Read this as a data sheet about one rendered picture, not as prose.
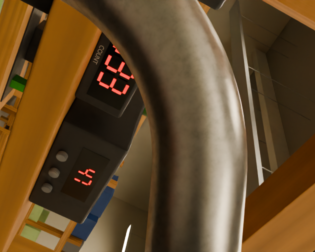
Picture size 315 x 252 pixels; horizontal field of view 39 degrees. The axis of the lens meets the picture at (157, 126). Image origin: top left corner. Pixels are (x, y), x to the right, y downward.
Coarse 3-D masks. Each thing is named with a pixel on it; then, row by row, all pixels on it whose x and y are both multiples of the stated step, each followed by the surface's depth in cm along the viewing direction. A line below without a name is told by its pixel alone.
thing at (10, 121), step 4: (28, 68) 791; (28, 72) 796; (24, 76) 801; (16, 100) 830; (16, 104) 834; (16, 108) 843; (0, 116) 860; (12, 116) 850; (4, 120) 862; (8, 120) 856; (12, 120) 861; (8, 124) 861
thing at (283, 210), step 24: (312, 144) 60; (288, 168) 64; (312, 168) 57; (264, 192) 67; (288, 192) 60; (312, 192) 57; (264, 216) 64; (288, 216) 60; (312, 216) 59; (264, 240) 65; (288, 240) 64; (312, 240) 63
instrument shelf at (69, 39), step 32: (64, 32) 34; (96, 32) 34; (32, 64) 37; (64, 64) 36; (32, 96) 39; (64, 96) 38; (32, 128) 42; (32, 160) 45; (0, 192) 50; (0, 224) 54
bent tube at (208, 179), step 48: (96, 0) 13; (144, 0) 13; (192, 0) 13; (144, 48) 13; (192, 48) 13; (144, 96) 14; (192, 96) 13; (192, 144) 13; (240, 144) 13; (192, 192) 12; (240, 192) 13; (192, 240) 12; (240, 240) 13
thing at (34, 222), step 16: (0, 128) 503; (0, 144) 506; (0, 160) 525; (112, 192) 543; (32, 208) 560; (96, 208) 551; (32, 224) 574; (80, 224) 568; (32, 240) 595; (64, 240) 576; (80, 240) 585
